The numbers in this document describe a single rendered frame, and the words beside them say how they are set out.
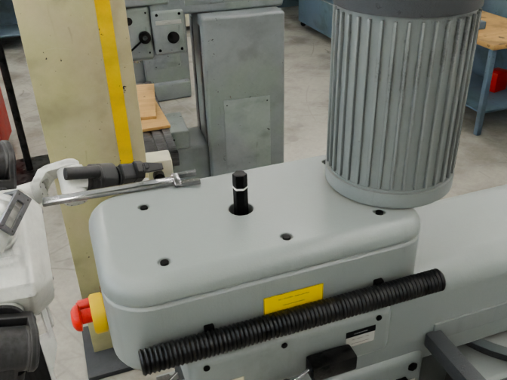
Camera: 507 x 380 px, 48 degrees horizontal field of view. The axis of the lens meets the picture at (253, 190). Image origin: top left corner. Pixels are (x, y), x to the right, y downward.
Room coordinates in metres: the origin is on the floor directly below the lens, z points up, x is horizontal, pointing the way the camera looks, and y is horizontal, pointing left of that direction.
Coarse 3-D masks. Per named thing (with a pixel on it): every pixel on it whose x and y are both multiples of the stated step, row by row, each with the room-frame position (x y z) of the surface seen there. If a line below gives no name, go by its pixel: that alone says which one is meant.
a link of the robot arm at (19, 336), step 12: (0, 336) 0.81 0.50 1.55; (12, 336) 0.82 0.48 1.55; (24, 336) 0.83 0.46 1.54; (0, 348) 0.79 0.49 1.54; (12, 348) 0.80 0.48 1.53; (24, 348) 0.81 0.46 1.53; (0, 360) 0.78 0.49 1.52; (12, 360) 0.79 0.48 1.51; (24, 360) 0.79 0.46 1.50; (0, 372) 0.78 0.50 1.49; (12, 372) 0.79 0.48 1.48; (24, 372) 0.81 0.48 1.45
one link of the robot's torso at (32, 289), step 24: (0, 192) 1.09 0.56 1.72; (24, 192) 1.11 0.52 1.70; (24, 216) 1.04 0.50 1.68; (24, 240) 0.99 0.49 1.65; (0, 264) 0.94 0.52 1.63; (24, 264) 0.95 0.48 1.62; (48, 264) 0.99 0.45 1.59; (0, 288) 0.90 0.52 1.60; (24, 288) 0.91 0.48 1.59; (48, 288) 0.96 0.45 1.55; (0, 312) 0.88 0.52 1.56
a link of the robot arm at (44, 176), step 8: (64, 160) 1.39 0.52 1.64; (72, 160) 1.40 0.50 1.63; (40, 168) 1.38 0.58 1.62; (48, 168) 1.38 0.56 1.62; (56, 168) 1.38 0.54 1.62; (40, 176) 1.36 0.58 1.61; (48, 176) 1.39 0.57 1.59; (56, 176) 1.41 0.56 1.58; (32, 184) 1.35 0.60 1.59; (40, 184) 1.36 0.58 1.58; (48, 184) 1.39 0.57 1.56; (32, 192) 1.33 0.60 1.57; (40, 192) 1.33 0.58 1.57; (40, 200) 1.33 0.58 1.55
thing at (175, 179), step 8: (176, 176) 0.81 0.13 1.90; (184, 176) 0.82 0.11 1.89; (128, 184) 0.79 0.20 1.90; (136, 184) 0.79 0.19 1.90; (144, 184) 0.79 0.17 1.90; (152, 184) 0.79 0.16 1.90; (160, 184) 0.79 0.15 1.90; (168, 184) 0.79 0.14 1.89; (176, 184) 0.79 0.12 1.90; (184, 184) 0.79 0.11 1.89; (192, 184) 0.79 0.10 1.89; (80, 192) 0.77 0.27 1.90; (88, 192) 0.77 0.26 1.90; (96, 192) 0.77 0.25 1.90; (104, 192) 0.76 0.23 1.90; (112, 192) 0.77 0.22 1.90; (120, 192) 0.77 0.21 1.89; (48, 200) 0.75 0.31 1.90; (56, 200) 0.75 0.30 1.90; (64, 200) 0.75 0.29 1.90; (72, 200) 0.75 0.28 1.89; (80, 200) 0.75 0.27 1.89
